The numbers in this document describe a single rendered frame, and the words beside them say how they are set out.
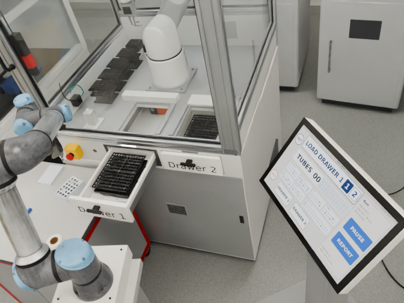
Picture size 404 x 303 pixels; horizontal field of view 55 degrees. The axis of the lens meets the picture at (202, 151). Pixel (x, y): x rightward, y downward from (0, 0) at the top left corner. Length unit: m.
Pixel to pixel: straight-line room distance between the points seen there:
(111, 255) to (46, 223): 0.47
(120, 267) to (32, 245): 0.36
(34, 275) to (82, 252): 0.17
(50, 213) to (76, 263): 0.67
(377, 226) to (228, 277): 1.36
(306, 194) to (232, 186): 0.55
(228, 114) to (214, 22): 0.38
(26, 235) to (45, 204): 0.69
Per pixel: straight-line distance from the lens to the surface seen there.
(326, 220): 1.32
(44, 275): 1.47
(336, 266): 1.30
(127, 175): 1.80
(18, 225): 1.39
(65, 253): 1.43
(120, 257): 1.63
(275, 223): 2.60
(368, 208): 1.24
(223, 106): 1.51
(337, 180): 1.31
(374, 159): 3.01
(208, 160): 1.72
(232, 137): 1.62
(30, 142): 1.29
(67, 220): 1.96
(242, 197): 1.90
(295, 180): 1.42
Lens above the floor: 2.13
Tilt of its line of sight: 43 degrees down
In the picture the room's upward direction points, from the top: 13 degrees counter-clockwise
